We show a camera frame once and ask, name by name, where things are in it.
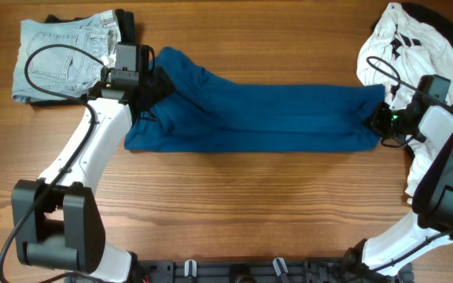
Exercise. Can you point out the folded light denim shorts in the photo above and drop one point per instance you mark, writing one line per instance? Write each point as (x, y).
(61, 55)

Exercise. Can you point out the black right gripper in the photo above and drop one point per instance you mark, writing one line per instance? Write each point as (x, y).
(378, 123)

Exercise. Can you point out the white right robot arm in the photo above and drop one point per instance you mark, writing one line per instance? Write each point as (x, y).
(429, 225)

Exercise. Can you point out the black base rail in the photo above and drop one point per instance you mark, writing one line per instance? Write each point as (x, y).
(311, 270)

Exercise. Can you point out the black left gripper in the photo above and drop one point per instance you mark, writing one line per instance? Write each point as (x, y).
(160, 90)

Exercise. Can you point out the blue polo shirt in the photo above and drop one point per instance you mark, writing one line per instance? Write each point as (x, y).
(210, 114)

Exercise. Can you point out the folded black garment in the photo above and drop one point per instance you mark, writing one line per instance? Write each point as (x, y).
(126, 25)

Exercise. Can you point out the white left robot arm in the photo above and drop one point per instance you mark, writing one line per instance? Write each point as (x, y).
(57, 224)

